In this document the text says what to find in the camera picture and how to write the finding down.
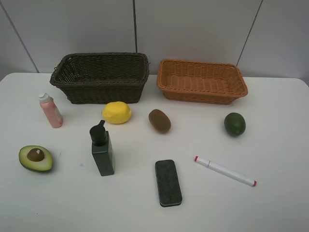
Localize yellow lemon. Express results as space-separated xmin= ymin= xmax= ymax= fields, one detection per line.
xmin=101 ymin=101 xmax=132 ymax=124

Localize dark felt whiteboard eraser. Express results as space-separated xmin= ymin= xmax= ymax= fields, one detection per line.
xmin=155 ymin=159 xmax=183 ymax=207

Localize brown kiwi fruit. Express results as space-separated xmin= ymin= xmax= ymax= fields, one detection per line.
xmin=148 ymin=109 xmax=171 ymax=133

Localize dark green pump bottle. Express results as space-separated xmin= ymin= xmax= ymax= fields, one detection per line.
xmin=89 ymin=120 xmax=115 ymax=176

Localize orange wicker basket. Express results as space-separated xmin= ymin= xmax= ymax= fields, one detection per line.
xmin=157 ymin=59 xmax=248 ymax=105

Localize pink bottle white cap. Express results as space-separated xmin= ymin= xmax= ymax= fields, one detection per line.
xmin=39 ymin=93 xmax=63 ymax=128

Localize green lime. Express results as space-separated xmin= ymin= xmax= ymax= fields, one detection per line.
xmin=224 ymin=112 xmax=246 ymax=137

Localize white marker pink caps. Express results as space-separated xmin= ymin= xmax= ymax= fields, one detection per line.
xmin=194 ymin=156 xmax=257 ymax=187

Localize halved avocado with pit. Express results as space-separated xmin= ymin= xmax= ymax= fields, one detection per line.
xmin=18 ymin=145 xmax=53 ymax=172

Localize dark brown wicker basket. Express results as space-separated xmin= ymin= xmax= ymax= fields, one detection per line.
xmin=50 ymin=52 xmax=149 ymax=104

